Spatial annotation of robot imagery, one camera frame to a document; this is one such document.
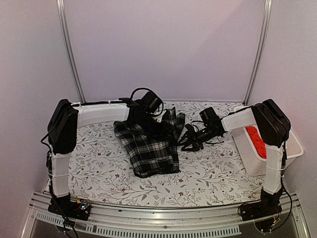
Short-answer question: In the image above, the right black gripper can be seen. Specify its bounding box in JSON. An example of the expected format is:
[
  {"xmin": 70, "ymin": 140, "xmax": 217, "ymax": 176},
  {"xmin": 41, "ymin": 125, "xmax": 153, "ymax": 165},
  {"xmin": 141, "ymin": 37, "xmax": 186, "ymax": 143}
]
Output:
[{"xmin": 176, "ymin": 126, "xmax": 217, "ymax": 152}]

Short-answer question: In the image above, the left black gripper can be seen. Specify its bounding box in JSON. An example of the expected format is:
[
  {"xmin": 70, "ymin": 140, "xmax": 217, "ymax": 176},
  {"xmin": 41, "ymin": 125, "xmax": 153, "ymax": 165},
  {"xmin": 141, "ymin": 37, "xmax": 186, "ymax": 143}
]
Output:
[{"xmin": 135, "ymin": 113, "xmax": 175, "ymax": 140}]

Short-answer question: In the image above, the black white plaid skirt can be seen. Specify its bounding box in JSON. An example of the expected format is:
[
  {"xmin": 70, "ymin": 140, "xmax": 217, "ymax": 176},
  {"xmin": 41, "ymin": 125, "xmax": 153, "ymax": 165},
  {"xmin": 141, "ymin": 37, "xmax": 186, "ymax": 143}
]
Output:
[{"xmin": 113, "ymin": 107, "xmax": 186, "ymax": 179}]

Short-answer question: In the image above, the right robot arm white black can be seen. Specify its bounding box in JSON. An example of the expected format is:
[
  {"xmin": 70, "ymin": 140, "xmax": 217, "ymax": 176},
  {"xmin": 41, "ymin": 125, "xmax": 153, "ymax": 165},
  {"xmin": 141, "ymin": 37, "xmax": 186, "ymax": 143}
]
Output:
[{"xmin": 177, "ymin": 99, "xmax": 291, "ymax": 216}]

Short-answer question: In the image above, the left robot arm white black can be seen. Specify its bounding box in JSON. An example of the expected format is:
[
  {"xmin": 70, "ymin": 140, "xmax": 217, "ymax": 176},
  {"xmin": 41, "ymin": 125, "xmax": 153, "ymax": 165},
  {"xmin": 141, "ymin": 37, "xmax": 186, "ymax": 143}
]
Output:
[{"xmin": 41, "ymin": 88, "xmax": 173, "ymax": 215}]

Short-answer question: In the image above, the white plastic laundry bin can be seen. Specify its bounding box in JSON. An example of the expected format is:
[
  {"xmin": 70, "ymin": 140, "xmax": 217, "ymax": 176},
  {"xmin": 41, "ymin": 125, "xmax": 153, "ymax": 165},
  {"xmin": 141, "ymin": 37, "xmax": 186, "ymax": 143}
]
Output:
[{"xmin": 232, "ymin": 124, "xmax": 304, "ymax": 176}]

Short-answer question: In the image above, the floral patterned table cloth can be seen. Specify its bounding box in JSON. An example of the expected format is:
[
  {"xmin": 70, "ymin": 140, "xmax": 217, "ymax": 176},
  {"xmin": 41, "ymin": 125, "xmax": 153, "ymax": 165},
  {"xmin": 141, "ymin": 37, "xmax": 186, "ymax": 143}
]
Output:
[{"xmin": 51, "ymin": 100, "xmax": 278, "ymax": 208}]

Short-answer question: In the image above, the red garment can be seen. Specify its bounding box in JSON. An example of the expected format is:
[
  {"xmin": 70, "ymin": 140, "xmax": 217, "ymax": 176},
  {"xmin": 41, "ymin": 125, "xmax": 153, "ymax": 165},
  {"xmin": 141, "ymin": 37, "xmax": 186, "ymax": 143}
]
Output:
[{"xmin": 245, "ymin": 126, "xmax": 266, "ymax": 159}]

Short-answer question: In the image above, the front aluminium rail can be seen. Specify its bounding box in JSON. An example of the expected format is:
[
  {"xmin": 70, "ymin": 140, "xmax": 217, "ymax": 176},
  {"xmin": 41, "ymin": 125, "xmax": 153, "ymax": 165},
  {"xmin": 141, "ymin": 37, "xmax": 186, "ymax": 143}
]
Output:
[{"xmin": 21, "ymin": 192, "xmax": 312, "ymax": 238}]

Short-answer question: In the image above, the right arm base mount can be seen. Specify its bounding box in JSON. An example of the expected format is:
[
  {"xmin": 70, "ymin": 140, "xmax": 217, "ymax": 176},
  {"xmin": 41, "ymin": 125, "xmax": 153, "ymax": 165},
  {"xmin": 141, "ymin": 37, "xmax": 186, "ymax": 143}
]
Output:
[{"xmin": 237, "ymin": 199, "xmax": 282, "ymax": 221}]

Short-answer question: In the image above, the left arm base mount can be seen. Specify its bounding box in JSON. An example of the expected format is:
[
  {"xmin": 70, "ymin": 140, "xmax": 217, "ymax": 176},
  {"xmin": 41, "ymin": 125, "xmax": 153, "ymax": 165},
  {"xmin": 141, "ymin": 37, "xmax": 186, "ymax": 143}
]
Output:
[{"xmin": 48, "ymin": 195, "xmax": 91, "ymax": 221}]

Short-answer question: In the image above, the right aluminium frame post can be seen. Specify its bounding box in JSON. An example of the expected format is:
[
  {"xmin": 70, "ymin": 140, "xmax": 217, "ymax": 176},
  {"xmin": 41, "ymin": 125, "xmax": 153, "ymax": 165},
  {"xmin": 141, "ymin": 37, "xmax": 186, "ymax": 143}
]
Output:
[{"xmin": 243, "ymin": 0, "xmax": 272, "ymax": 105}]

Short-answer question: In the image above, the aluminium frame post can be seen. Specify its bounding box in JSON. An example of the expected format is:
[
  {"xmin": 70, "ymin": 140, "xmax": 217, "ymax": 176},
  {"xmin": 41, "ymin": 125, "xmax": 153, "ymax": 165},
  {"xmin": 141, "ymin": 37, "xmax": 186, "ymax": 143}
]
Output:
[
  {"xmin": 56, "ymin": 0, "xmax": 86, "ymax": 103},
  {"xmin": 243, "ymin": 0, "xmax": 272, "ymax": 105}
]

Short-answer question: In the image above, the left aluminium frame post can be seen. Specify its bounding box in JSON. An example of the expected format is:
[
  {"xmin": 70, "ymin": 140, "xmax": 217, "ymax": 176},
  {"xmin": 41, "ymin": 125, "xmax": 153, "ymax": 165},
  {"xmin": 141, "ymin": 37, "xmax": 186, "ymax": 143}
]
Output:
[{"xmin": 56, "ymin": 0, "xmax": 86, "ymax": 103}]

